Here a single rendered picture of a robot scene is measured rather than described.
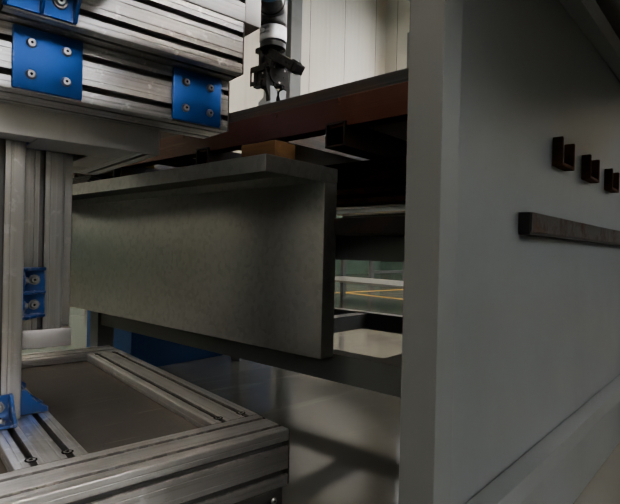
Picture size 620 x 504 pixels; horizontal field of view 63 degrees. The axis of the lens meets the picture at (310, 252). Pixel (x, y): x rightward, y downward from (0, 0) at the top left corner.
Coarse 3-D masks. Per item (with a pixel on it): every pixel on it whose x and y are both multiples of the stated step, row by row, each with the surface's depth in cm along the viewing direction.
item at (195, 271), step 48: (240, 192) 116; (288, 192) 105; (336, 192) 102; (96, 240) 162; (144, 240) 143; (192, 240) 128; (240, 240) 115; (288, 240) 105; (96, 288) 162; (144, 288) 143; (192, 288) 127; (240, 288) 115; (288, 288) 105; (240, 336) 115; (288, 336) 105
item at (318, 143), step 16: (368, 80) 103; (384, 80) 100; (400, 80) 98; (304, 96) 114; (320, 96) 111; (336, 96) 108; (240, 112) 129; (256, 112) 125; (272, 112) 121; (384, 128) 122; (400, 128) 122; (304, 144) 146; (320, 144) 151; (192, 160) 174; (304, 160) 169; (320, 160) 168; (336, 160) 167; (352, 160) 167
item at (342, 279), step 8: (336, 208) 485; (344, 208) 476; (352, 208) 468; (360, 208) 462; (368, 208) 455; (376, 208) 447; (384, 208) 440; (392, 208) 433; (400, 208) 426; (344, 216) 569; (352, 216) 560; (360, 216) 551; (368, 216) 542; (376, 216) 533; (384, 216) 524; (344, 264) 570; (344, 272) 571; (336, 280) 489; (344, 280) 488; (352, 280) 491; (360, 280) 494; (368, 280) 497; (376, 280) 500; (384, 280) 504; (392, 280) 507; (344, 288) 571
